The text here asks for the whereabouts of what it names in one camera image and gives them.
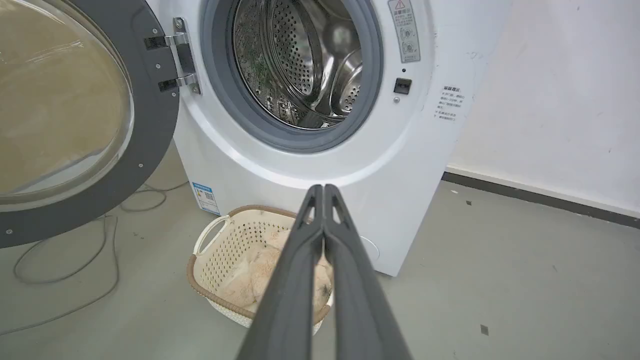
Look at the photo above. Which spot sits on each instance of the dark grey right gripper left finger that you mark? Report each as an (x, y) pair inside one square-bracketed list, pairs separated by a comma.
[(287, 295)]

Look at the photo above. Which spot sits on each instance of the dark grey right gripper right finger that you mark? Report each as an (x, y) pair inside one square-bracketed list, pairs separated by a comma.
[(362, 300)]

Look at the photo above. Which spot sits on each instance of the white front-load washing machine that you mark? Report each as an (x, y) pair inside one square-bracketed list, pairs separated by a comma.
[(320, 125)]

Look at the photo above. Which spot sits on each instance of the chrome door hinge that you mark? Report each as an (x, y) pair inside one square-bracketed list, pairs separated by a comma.
[(183, 55)]

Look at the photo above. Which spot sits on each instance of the grey round washer door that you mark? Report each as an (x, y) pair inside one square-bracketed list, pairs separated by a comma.
[(75, 115)]

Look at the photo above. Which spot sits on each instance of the beige fluffy laundry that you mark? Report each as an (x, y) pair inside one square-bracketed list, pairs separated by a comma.
[(250, 280)]

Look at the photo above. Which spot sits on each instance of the cream perforated laundry basket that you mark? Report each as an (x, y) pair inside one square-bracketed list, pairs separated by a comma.
[(225, 260)]

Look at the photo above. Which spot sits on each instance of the blue energy label sticker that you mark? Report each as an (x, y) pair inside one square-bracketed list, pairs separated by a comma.
[(206, 198)]

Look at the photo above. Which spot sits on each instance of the grey warning label sticker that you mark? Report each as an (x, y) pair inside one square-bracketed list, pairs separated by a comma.
[(404, 30)]

